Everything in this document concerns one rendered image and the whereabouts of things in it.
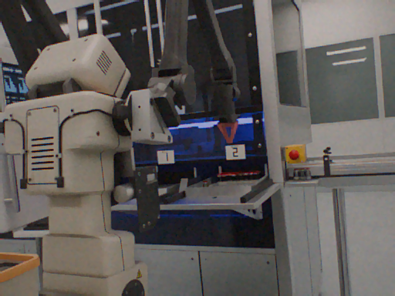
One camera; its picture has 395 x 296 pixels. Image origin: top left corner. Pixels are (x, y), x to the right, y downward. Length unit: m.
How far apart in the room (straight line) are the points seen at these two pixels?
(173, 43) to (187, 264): 1.15
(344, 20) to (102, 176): 5.65
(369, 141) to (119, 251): 5.47
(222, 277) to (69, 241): 0.97
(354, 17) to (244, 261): 5.04
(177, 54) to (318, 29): 5.42
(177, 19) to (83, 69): 0.27
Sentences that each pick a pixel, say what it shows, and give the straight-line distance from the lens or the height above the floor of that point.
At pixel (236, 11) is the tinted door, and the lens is 1.73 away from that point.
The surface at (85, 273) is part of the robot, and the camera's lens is 0.99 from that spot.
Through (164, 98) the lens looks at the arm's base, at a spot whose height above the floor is 1.20.
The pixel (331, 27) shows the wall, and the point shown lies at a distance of 6.34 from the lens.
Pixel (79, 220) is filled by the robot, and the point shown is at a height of 0.95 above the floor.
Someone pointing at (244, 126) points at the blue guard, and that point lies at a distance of 1.66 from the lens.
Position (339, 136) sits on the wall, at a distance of 6.20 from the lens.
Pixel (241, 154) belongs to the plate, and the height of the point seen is 1.01.
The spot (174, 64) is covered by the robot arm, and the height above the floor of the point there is 1.30.
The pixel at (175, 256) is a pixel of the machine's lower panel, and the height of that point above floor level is 0.55.
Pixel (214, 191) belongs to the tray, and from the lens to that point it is 1.44.
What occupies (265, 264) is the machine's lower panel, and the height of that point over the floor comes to 0.53.
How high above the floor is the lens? 1.13
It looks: 3 degrees down
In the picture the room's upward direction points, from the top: 6 degrees counter-clockwise
